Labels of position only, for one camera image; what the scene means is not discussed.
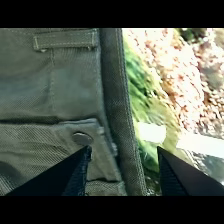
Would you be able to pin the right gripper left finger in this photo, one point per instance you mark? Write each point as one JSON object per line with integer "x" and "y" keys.
{"x": 63, "y": 178}

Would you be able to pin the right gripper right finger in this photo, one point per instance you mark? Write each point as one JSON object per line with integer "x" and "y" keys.
{"x": 183, "y": 180}

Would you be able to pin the grey-green pants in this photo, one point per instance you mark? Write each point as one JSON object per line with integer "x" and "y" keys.
{"x": 60, "y": 96}

